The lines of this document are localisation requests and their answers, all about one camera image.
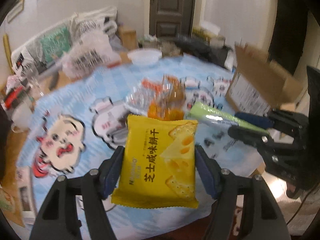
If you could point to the green snack packet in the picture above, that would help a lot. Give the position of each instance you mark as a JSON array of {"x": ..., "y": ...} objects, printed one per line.
[{"x": 213, "y": 116}]

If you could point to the white plastic bowl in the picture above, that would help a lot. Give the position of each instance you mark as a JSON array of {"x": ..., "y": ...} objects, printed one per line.
[{"x": 144, "y": 56}]

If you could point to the green patterned cushion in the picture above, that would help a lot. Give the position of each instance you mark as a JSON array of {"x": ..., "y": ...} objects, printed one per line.
[{"x": 55, "y": 44}]

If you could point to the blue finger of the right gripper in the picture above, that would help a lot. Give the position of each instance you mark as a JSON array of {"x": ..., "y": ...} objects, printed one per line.
[
  {"x": 258, "y": 140},
  {"x": 260, "y": 121}
]

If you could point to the white tote bag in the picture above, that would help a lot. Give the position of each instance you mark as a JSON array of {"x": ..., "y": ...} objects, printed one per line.
[{"x": 103, "y": 20}]

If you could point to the black garbage bag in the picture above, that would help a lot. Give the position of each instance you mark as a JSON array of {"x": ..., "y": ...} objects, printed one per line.
[{"x": 223, "y": 57}]

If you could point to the yellow cheese cracker packet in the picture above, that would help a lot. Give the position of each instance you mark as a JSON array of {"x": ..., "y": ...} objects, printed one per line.
[{"x": 158, "y": 168}]

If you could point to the dark wooden door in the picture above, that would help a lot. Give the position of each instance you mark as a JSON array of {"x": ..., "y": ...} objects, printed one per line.
[{"x": 169, "y": 18}]

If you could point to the black remote control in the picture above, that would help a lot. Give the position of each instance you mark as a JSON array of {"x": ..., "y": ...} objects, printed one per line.
[{"x": 54, "y": 80}]

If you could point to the white mug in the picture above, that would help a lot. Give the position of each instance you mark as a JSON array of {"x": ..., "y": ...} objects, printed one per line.
[{"x": 21, "y": 116}]

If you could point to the blue cartoon tablecloth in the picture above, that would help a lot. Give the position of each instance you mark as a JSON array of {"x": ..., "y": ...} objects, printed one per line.
[{"x": 97, "y": 102}]

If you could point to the white printed plastic bag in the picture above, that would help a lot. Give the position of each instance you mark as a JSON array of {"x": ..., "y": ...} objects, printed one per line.
[{"x": 90, "y": 51}]

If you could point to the cardboard box with label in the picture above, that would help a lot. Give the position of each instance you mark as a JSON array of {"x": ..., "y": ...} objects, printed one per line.
[{"x": 260, "y": 84}]

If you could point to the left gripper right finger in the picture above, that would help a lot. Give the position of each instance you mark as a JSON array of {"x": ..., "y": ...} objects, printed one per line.
[{"x": 209, "y": 172}]

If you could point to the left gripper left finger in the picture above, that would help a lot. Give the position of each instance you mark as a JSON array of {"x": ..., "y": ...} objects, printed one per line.
[{"x": 109, "y": 172}]

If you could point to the orange clear snack bag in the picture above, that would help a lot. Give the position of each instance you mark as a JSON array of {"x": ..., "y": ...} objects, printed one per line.
[{"x": 161, "y": 100}]

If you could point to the small wooden box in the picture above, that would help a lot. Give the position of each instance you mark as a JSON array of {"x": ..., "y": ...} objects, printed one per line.
[{"x": 128, "y": 37}]

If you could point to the wine glass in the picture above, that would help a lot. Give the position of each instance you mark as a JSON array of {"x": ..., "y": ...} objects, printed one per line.
[{"x": 32, "y": 76}]

